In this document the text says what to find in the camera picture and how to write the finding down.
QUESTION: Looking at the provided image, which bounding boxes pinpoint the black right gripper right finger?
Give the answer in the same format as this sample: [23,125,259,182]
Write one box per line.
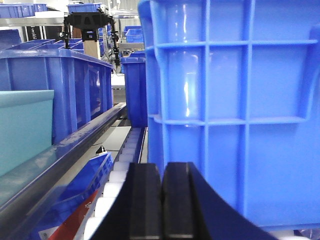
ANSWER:
[162,162,274,240]

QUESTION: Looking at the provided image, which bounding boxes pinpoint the blue bins on far rack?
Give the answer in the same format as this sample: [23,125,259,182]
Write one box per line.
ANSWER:
[0,3,48,19]

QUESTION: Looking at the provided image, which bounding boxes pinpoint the white roller conveyor track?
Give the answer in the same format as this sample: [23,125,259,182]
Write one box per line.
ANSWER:
[74,127,146,240]

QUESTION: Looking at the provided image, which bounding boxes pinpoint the distant blue bin on track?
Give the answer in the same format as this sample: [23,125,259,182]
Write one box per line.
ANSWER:
[120,51,148,128]

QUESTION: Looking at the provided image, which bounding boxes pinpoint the cardboard box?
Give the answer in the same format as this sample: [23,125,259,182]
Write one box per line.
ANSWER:
[83,40,101,60]

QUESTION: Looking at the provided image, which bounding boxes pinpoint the large blue plastic bin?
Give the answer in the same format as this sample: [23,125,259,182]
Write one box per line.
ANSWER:
[138,0,320,231]

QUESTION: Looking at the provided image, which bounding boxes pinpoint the blue bins on far table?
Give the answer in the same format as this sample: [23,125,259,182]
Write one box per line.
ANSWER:
[123,25,144,43]

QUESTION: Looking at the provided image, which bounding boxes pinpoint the teal plastic panel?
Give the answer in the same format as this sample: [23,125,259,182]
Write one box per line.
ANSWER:
[0,90,54,176]

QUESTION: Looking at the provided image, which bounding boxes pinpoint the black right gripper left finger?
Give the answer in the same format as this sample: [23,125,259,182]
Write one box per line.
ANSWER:
[90,163,162,240]

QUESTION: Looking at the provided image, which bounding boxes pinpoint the blue bin on left shelf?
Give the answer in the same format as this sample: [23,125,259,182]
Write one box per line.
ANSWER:
[0,39,113,144]

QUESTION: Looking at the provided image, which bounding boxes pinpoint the steel shelf rail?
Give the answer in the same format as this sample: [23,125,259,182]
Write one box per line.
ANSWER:
[0,102,126,240]

